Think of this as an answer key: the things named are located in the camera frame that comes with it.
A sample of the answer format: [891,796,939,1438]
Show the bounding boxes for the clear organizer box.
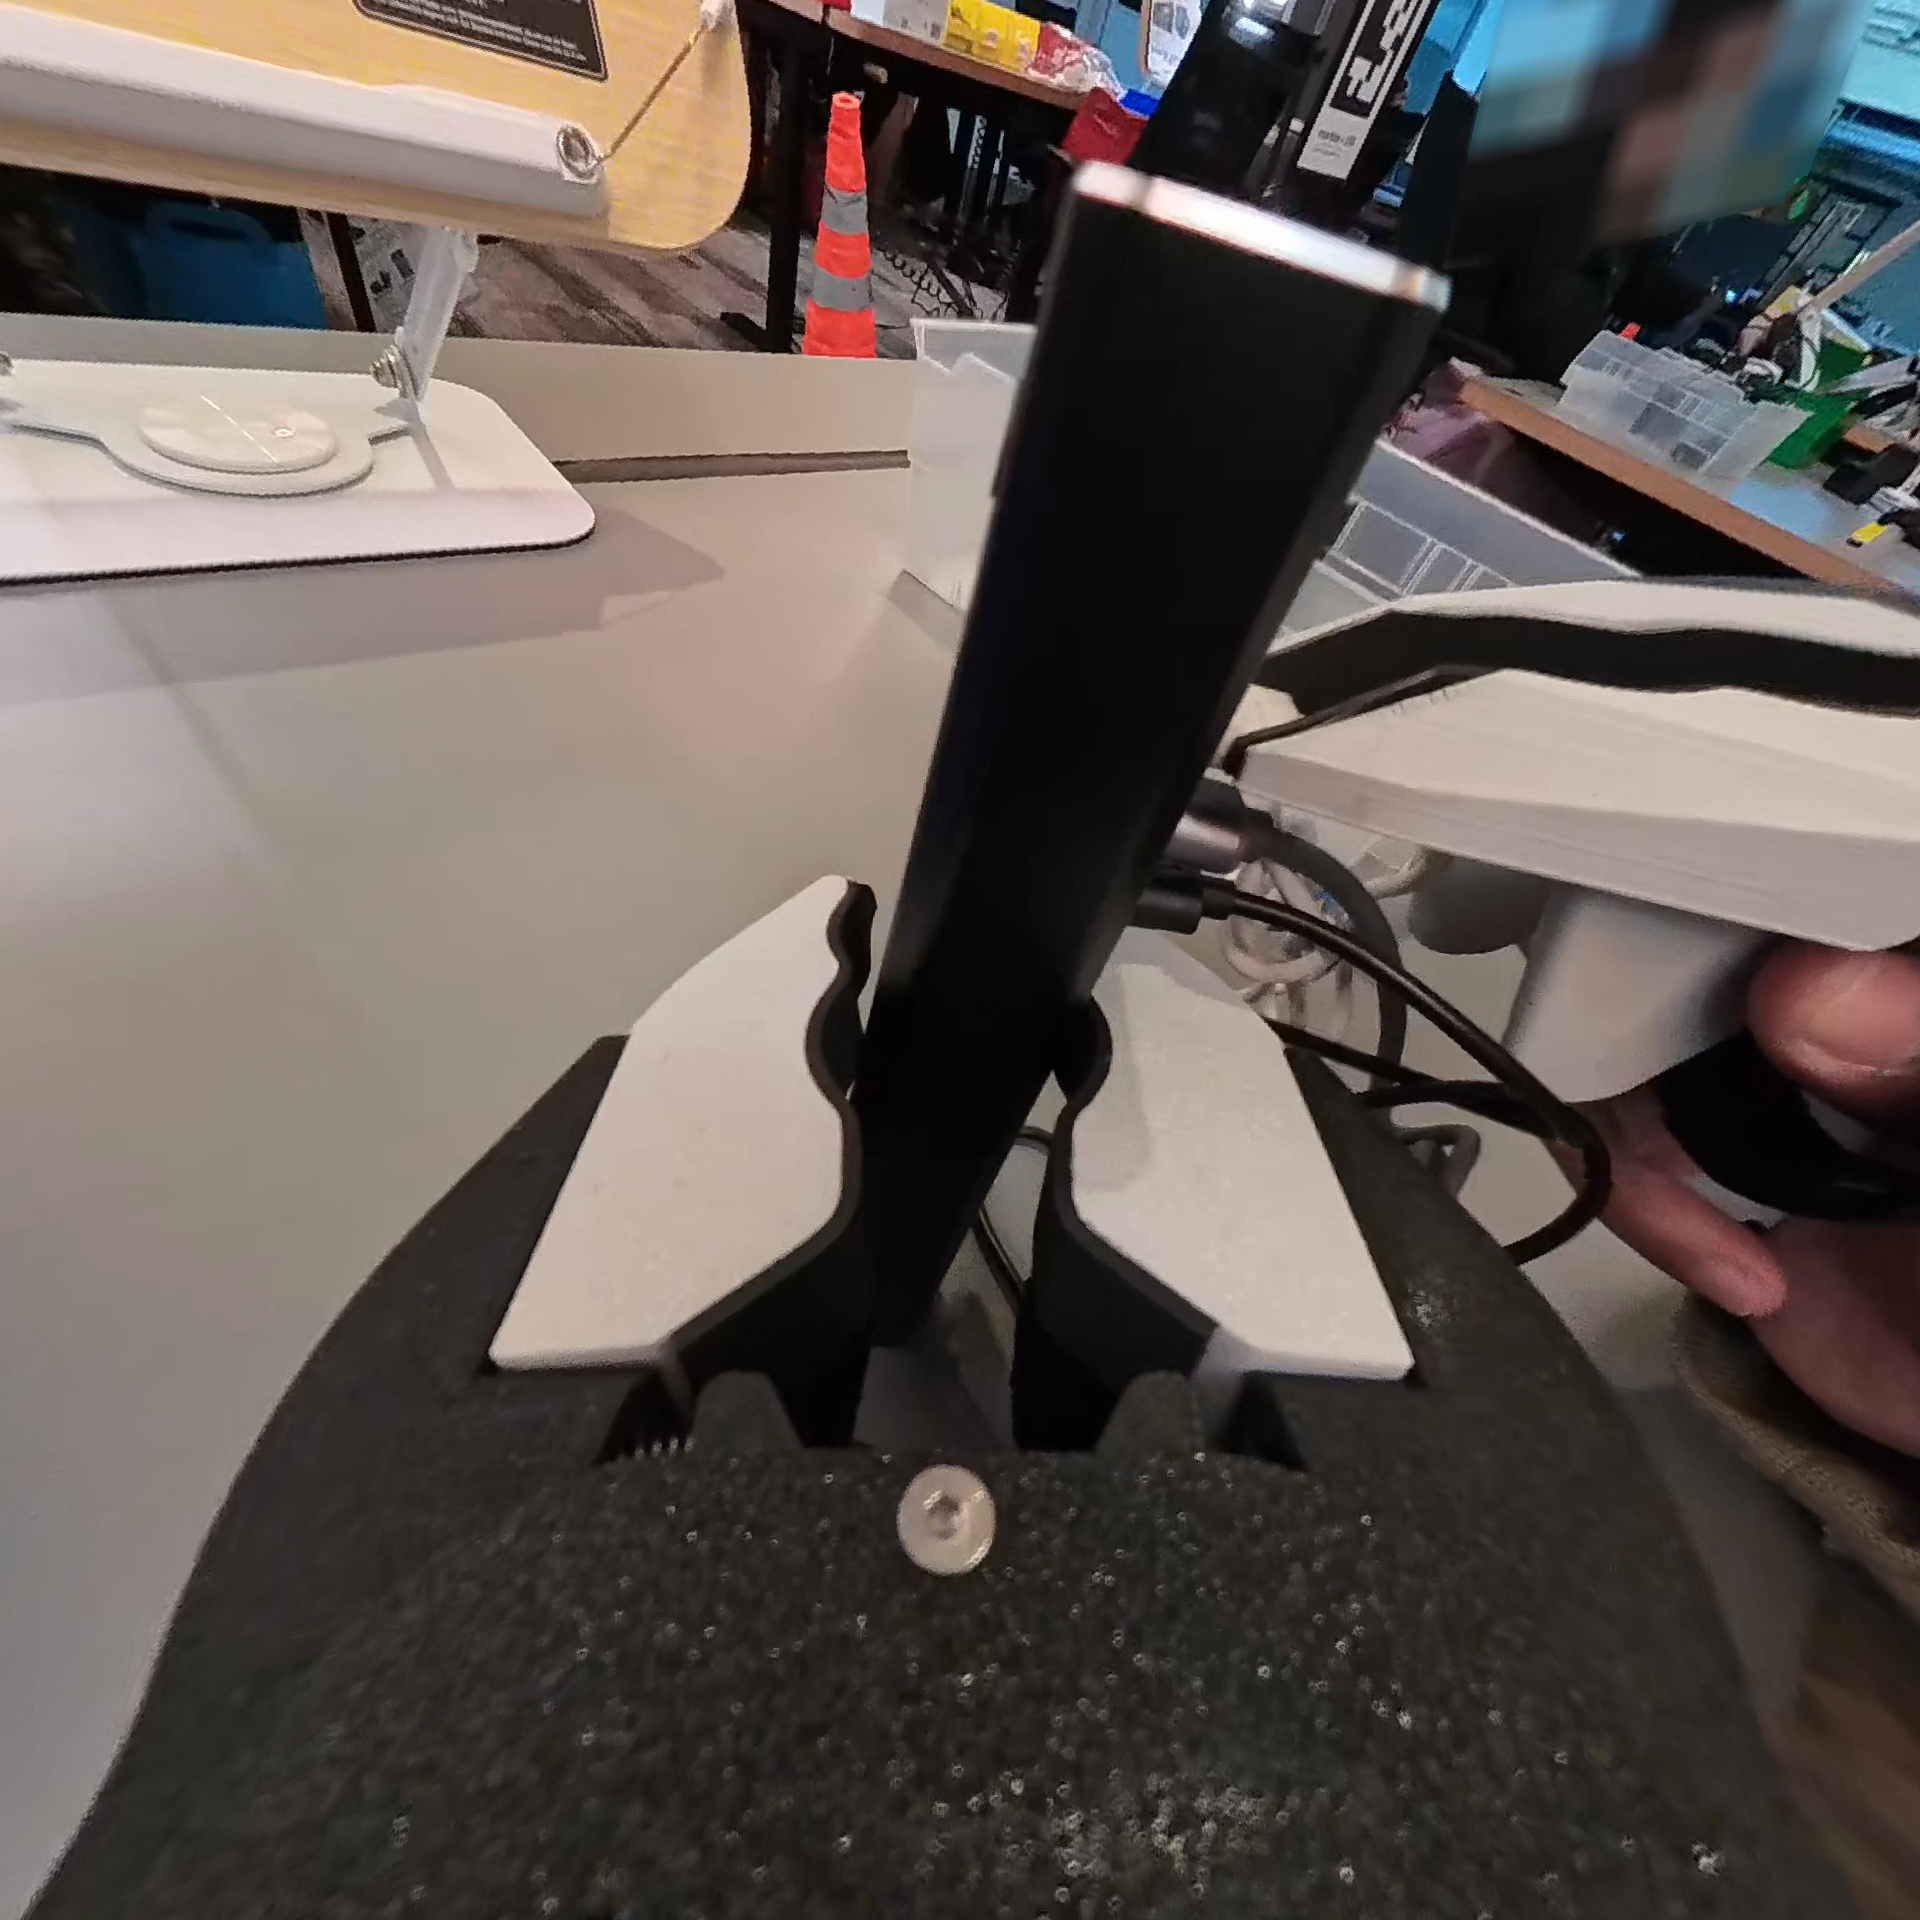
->
[1559,329,1813,485]

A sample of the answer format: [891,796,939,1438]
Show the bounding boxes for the white USB cable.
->
[1219,837,1436,1004]

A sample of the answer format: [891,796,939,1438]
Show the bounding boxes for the wooden stand with white base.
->
[0,0,754,588]

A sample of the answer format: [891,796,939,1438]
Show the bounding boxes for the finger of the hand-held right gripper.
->
[1256,573,1920,719]
[1219,663,1920,1109]

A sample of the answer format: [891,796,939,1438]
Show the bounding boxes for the black USB cable grey plug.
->
[1158,807,1413,1086]

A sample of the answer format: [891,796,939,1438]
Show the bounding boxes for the black USB hub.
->
[848,163,1453,1343]

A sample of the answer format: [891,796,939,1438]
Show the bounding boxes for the black white marker sign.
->
[1290,0,1434,184]

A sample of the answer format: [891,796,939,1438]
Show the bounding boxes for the clear plastic bin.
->
[903,316,1640,636]

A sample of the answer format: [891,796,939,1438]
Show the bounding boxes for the background wooden table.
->
[1458,368,1920,590]
[731,0,1149,359]

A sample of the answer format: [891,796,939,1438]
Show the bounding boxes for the black USB cable red plug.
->
[1133,879,1618,1271]

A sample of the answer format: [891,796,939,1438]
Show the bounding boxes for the orange traffic cone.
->
[800,88,882,361]

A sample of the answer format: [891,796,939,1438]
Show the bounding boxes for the person's right hand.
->
[1575,944,1920,1461]

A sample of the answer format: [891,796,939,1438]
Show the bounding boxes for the green plastic bin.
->
[1782,343,1910,470]

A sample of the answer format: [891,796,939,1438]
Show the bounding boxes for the person's right forearm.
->
[1668,1287,1920,1653]

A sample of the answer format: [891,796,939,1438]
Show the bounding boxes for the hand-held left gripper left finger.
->
[488,872,885,1445]

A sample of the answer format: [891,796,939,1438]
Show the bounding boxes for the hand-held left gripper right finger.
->
[1018,960,1418,1448]

